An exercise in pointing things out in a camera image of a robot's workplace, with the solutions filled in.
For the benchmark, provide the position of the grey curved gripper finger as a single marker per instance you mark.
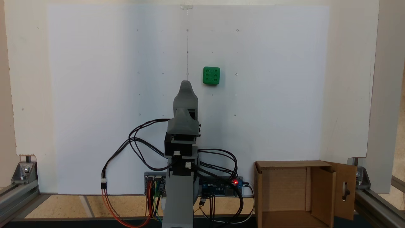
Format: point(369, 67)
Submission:
point(183, 125)

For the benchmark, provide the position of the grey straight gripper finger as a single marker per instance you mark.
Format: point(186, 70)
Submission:
point(185, 95)

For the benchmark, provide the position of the green die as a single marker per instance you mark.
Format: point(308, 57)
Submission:
point(211, 76)

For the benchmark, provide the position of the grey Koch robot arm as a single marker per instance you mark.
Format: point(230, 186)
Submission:
point(178, 202)

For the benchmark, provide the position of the blue circuit board with capacitors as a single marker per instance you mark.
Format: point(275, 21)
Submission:
point(218, 189)

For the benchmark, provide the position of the clear tape piece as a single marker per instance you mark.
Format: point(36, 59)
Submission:
point(186, 6)

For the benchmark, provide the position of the large white paper sheet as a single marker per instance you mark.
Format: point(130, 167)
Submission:
point(95, 95)

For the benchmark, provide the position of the brown cardboard box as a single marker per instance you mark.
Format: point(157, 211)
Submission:
point(284, 190)

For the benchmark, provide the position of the aluminium corner bracket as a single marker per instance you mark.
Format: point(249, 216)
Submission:
point(363, 177)
point(24, 172)

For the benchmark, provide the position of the aluminium frame rail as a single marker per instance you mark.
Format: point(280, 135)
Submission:
point(376, 205)
point(17, 198)

